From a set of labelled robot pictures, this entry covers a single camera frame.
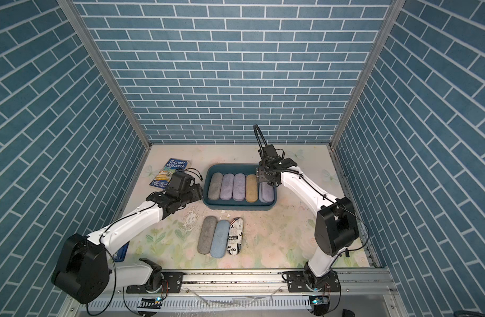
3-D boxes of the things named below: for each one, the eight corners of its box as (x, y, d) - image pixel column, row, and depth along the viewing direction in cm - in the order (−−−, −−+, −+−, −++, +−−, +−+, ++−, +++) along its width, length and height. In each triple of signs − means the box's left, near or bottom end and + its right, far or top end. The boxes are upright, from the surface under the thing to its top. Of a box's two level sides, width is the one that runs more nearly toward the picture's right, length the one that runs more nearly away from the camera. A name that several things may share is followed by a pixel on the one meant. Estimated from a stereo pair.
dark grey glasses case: (198, 254, 83) (196, 252, 80) (204, 218, 93) (202, 215, 90) (213, 254, 83) (211, 252, 80) (217, 219, 93) (216, 215, 90)
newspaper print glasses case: (227, 255, 82) (226, 253, 79) (229, 220, 92) (229, 217, 89) (242, 255, 82) (242, 253, 79) (243, 221, 92) (243, 217, 89)
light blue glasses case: (210, 257, 81) (209, 255, 79) (215, 223, 91) (214, 220, 88) (227, 257, 81) (227, 255, 79) (230, 223, 91) (229, 220, 88)
